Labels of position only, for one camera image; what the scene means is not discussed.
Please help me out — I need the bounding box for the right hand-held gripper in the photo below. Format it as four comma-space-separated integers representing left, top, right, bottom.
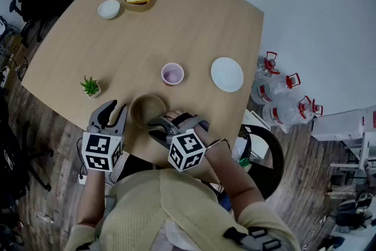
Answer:
146, 115, 210, 173

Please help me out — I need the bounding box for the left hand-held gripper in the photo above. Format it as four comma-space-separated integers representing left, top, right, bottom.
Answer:
81, 99, 129, 172

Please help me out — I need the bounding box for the brown bowl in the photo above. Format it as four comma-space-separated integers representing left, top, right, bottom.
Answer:
129, 93, 169, 130

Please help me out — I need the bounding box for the red paper cup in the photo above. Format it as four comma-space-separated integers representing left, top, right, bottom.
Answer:
160, 62, 185, 87

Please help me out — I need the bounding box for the white plate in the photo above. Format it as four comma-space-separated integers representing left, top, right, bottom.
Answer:
210, 56, 245, 93

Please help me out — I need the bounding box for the small white dish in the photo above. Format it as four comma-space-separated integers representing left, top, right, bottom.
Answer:
97, 0, 121, 21

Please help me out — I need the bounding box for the person's left forearm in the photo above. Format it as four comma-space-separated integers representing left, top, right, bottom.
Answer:
76, 169, 108, 227

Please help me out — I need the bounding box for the person's right forearm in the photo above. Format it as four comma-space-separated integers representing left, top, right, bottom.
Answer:
202, 138, 266, 222

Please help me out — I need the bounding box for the person's right hand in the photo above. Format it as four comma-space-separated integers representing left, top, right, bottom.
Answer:
164, 109, 213, 142

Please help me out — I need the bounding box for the spiky potted plant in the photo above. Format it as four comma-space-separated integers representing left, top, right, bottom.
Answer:
79, 75, 103, 99

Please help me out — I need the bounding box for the person's cream knit sweater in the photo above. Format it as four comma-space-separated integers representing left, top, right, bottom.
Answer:
62, 168, 301, 251

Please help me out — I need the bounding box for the black equipment stand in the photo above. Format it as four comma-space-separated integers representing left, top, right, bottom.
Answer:
0, 114, 57, 207

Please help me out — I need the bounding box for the low white box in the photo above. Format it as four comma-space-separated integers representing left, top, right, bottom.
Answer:
241, 108, 271, 160

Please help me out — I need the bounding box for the clear water jug red cap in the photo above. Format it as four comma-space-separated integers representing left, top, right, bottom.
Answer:
310, 98, 324, 117
250, 72, 301, 105
261, 95, 313, 133
252, 51, 281, 89

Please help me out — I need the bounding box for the black round bin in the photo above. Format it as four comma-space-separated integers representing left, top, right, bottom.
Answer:
234, 123, 286, 201

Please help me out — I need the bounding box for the white cabinet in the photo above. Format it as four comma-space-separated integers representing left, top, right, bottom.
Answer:
310, 105, 376, 142

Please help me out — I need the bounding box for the black cable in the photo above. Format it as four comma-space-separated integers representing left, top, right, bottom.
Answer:
76, 137, 89, 178

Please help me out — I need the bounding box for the grey strap with black buckles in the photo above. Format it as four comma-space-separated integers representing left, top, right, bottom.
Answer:
222, 225, 283, 251

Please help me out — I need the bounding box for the white metal frame table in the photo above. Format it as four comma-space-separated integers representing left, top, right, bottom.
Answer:
330, 131, 376, 172

